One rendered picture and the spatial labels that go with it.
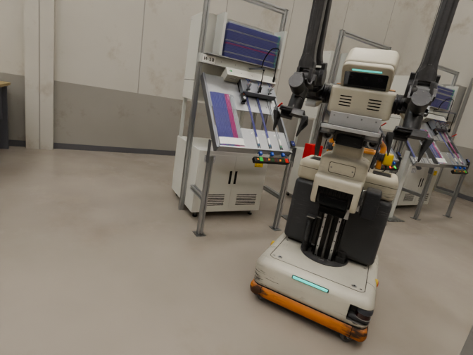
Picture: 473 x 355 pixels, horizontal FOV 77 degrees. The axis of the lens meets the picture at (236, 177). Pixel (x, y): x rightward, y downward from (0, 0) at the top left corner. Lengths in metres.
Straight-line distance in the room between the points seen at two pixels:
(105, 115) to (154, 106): 0.71
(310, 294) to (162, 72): 3.92
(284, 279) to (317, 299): 0.19
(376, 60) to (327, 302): 1.14
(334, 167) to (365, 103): 0.32
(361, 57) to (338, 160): 0.46
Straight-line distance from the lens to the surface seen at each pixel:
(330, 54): 3.57
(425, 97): 1.17
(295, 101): 1.26
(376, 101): 1.48
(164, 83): 4.86
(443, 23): 1.30
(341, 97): 1.50
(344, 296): 1.65
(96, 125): 4.76
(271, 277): 1.71
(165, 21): 4.91
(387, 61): 1.46
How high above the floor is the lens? 1.09
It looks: 15 degrees down
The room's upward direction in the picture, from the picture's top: 10 degrees clockwise
